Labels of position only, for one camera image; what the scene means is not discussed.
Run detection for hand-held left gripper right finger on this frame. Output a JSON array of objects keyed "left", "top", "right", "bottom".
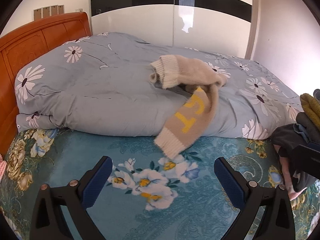
[{"left": 214, "top": 157, "right": 296, "bottom": 240}]

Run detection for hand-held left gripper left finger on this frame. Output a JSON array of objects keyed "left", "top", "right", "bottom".
[{"left": 29, "top": 156, "right": 113, "bottom": 240}]

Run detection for beige knit sweater yellow letters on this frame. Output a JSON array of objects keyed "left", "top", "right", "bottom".
[{"left": 149, "top": 55, "right": 228, "bottom": 160}]

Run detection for pink garment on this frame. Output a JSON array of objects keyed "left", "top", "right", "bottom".
[{"left": 274, "top": 144, "right": 304, "bottom": 200}]

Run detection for blue cloth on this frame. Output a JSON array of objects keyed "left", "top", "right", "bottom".
[{"left": 294, "top": 124, "right": 311, "bottom": 141}]

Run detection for dark grey cloth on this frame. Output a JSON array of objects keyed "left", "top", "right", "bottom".
[{"left": 271, "top": 112, "right": 320, "bottom": 193}]

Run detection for mustard yellow cloth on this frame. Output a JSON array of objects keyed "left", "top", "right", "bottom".
[{"left": 299, "top": 93, "right": 320, "bottom": 128}]

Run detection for teal floral bed blanket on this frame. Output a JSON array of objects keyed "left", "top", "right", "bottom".
[{"left": 0, "top": 127, "right": 320, "bottom": 240}]

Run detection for grey-blue daisy print duvet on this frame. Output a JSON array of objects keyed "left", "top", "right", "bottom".
[{"left": 14, "top": 32, "right": 304, "bottom": 140}]

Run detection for pink ribbed cloth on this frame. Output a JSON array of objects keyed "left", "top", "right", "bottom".
[{"left": 0, "top": 154, "right": 6, "bottom": 180}]

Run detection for orange wooden headboard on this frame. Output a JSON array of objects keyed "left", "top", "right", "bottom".
[{"left": 0, "top": 12, "right": 92, "bottom": 155}]

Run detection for white wardrobe with black stripe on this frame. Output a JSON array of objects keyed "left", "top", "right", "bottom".
[{"left": 90, "top": 0, "right": 253, "bottom": 60}]

